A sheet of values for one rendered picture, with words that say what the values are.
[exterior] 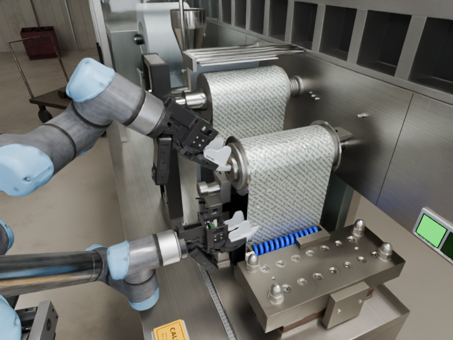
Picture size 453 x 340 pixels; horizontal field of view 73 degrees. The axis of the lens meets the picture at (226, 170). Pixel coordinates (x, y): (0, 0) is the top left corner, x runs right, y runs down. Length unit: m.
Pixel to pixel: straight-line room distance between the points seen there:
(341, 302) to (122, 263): 0.50
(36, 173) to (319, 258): 0.65
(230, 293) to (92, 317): 1.28
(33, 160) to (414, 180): 0.73
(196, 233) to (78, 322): 1.46
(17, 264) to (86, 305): 1.47
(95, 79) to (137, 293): 0.47
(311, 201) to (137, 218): 0.63
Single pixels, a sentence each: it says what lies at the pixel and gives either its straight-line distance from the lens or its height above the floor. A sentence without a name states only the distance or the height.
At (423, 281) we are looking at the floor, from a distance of 2.42.
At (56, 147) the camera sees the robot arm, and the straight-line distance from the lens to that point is 0.55.
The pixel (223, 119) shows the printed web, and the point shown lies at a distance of 0.88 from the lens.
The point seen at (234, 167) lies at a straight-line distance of 0.71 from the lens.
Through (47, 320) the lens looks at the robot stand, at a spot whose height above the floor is 0.76.
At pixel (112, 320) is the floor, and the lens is 2.03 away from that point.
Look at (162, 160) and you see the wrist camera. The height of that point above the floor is 1.33.
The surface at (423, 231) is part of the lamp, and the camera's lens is 0.80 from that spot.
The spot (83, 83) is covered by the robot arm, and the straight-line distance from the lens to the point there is 0.55.
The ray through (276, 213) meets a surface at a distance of 0.81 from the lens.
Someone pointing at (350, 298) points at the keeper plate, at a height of 1.01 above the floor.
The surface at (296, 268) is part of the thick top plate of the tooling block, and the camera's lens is 0.82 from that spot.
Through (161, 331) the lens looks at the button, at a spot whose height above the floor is 0.92.
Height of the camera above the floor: 1.64
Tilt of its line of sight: 32 degrees down
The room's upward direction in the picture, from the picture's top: straight up
